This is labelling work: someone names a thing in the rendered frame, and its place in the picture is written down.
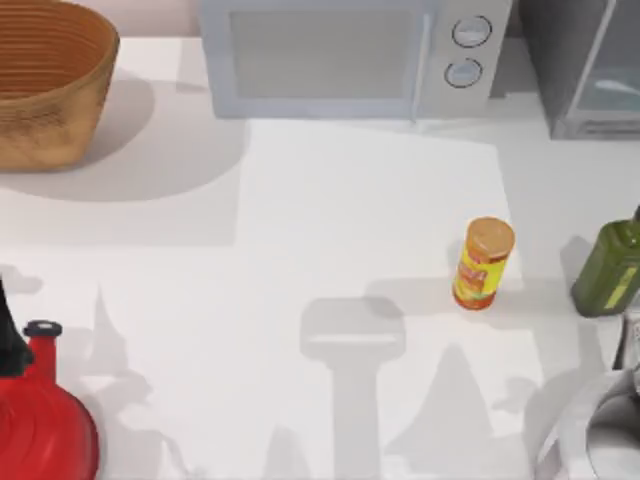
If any white bowl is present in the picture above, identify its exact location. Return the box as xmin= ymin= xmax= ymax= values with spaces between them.
xmin=534 ymin=368 xmax=640 ymax=480

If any green bottle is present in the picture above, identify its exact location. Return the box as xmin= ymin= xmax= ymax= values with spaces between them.
xmin=570 ymin=204 xmax=640 ymax=319

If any red kettle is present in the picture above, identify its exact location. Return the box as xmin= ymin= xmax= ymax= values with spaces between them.
xmin=0 ymin=320 xmax=100 ymax=480

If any microwave door handle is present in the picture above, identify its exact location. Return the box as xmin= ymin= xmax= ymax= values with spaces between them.
xmin=410 ymin=12 xmax=432 ymax=124

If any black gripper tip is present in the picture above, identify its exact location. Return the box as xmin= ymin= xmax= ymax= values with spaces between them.
xmin=0 ymin=275 xmax=35 ymax=379

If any yellow and orange can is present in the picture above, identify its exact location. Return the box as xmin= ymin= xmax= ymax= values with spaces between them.
xmin=451 ymin=216 xmax=516 ymax=311

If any grey cabinet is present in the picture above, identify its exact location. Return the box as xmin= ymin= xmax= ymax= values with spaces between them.
xmin=518 ymin=0 xmax=640 ymax=141

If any microwave knob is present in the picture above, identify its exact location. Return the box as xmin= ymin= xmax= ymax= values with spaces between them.
xmin=443 ymin=56 xmax=485 ymax=90
xmin=451 ymin=14 xmax=493 ymax=49

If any woven wooden basket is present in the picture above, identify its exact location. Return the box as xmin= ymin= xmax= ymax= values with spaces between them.
xmin=0 ymin=0 xmax=122 ymax=174

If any pale microwave oven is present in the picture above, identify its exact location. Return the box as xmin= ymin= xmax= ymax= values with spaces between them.
xmin=199 ymin=0 xmax=513 ymax=122

